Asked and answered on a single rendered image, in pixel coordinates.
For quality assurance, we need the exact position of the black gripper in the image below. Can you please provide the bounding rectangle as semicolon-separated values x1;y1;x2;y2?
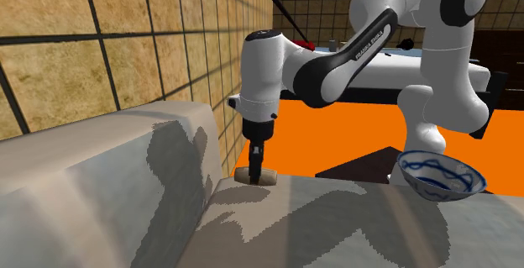
241;118;275;186

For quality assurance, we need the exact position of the tan wooden cylinder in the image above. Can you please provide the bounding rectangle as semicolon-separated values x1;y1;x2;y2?
233;166;279;187

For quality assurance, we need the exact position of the white bowl with blue pattern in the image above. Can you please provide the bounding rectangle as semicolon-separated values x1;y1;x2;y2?
396;149;488;203

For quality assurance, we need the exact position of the red broom with black handle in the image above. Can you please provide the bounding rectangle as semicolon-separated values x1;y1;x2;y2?
261;0;317;52

